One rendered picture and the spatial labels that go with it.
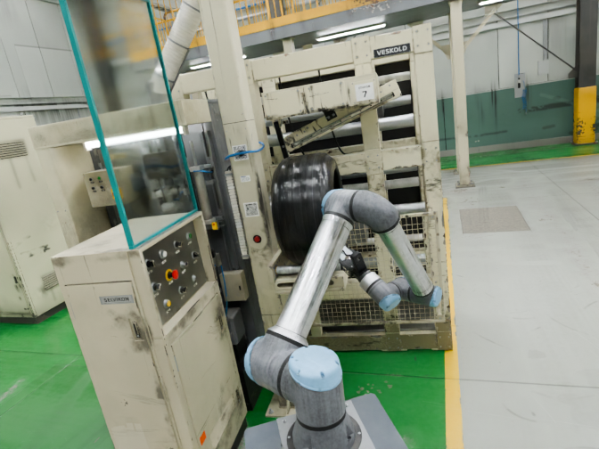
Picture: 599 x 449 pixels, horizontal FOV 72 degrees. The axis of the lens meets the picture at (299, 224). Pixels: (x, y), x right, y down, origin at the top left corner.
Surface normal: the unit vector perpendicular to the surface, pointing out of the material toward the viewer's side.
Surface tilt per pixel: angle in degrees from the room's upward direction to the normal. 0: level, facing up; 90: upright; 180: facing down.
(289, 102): 90
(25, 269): 90
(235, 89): 90
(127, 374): 90
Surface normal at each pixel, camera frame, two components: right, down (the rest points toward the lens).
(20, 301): -0.31, 0.30
